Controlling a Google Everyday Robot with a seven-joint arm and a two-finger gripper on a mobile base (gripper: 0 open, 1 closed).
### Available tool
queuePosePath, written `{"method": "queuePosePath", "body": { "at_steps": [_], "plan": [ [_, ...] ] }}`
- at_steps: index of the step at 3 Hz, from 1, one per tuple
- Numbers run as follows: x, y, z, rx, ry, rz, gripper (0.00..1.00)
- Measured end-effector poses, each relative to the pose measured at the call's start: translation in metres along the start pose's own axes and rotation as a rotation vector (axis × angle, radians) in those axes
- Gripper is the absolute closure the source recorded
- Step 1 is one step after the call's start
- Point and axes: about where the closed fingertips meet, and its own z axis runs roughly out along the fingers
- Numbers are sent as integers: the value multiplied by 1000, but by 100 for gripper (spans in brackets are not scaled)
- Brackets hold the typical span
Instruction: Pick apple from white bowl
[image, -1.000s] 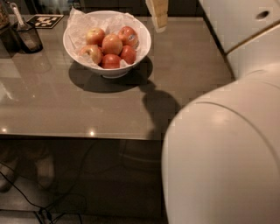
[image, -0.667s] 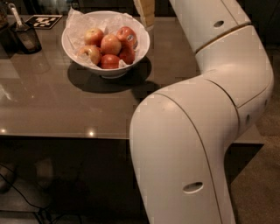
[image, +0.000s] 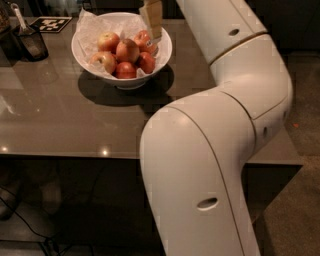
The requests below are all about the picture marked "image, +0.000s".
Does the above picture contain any black floor cable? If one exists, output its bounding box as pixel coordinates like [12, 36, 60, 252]
[0, 186, 98, 256]

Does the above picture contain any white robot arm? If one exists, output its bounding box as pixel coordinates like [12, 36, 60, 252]
[140, 0, 293, 256]

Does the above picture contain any black white fiducial marker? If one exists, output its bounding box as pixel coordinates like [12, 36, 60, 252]
[31, 16, 72, 33]

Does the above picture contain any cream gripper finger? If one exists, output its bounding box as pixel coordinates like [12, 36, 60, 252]
[139, 0, 163, 43]

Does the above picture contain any front left apple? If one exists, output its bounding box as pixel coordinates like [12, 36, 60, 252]
[89, 51, 117, 74]

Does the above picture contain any back left apple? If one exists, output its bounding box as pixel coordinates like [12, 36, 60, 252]
[97, 31, 120, 53]

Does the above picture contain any yellow-red apple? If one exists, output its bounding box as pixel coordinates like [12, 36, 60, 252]
[116, 38, 140, 63]

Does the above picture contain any front center red apple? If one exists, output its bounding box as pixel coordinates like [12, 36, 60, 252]
[115, 62, 137, 79]

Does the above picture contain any white handled utensil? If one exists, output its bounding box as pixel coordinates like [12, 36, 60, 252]
[10, 3, 33, 35]

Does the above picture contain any apple with sticker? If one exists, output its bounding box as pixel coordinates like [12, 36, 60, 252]
[133, 30, 158, 55]

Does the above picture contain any white ceramic bowl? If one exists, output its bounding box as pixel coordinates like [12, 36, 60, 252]
[70, 12, 173, 90]

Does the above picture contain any black cup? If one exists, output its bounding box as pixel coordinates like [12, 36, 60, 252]
[13, 26, 49, 62]

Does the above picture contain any white crumpled paper liner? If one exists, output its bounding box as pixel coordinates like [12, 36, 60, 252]
[74, 8, 168, 79]

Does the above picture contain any right red apple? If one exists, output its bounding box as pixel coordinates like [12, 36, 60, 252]
[136, 52, 155, 74]

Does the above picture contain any dark jar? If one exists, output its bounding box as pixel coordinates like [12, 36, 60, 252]
[0, 0, 10, 33]

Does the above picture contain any red apple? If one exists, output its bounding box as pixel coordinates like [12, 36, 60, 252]
[136, 52, 155, 74]
[115, 62, 137, 79]

